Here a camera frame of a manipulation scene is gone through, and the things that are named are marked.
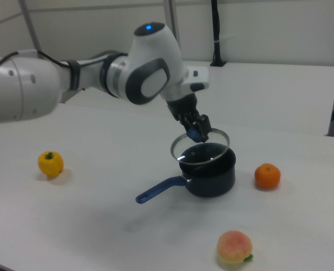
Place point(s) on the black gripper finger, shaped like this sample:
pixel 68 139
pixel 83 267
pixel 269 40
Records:
pixel 189 122
pixel 204 127

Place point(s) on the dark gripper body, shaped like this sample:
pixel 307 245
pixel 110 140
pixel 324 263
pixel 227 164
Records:
pixel 184 107

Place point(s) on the glass lid with blue knob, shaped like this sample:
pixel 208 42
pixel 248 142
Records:
pixel 195 135

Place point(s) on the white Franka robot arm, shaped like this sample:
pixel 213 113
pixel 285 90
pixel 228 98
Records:
pixel 155 56

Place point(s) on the orange mandarin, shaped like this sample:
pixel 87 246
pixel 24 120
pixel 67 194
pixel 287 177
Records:
pixel 267 175

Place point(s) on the pink yellow peach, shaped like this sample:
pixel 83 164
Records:
pixel 234 247

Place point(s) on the yellow bell pepper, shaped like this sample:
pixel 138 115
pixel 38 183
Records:
pixel 50 165

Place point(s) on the black camera pole with clamp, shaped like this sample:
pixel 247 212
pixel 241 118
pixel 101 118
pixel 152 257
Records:
pixel 217 34

